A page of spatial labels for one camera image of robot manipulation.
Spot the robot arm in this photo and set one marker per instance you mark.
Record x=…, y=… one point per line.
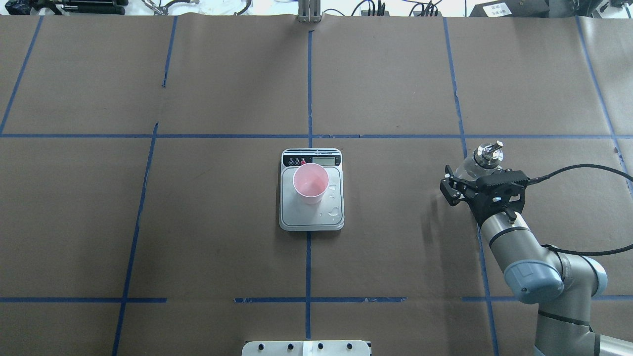
x=561, y=282

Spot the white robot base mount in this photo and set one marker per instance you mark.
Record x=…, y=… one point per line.
x=307, y=348

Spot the pink plastic cup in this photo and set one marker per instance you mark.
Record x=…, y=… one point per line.
x=310, y=182

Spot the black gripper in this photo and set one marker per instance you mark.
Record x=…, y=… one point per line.
x=477, y=201

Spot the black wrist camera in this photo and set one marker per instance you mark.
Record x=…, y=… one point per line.
x=501, y=181

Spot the silver digital kitchen scale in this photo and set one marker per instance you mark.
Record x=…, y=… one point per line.
x=329, y=213

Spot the glass sauce bottle metal spout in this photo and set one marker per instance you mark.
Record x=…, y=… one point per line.
x=483, y=161

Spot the aluminium frame post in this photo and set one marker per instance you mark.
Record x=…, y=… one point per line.
x=309, y=11

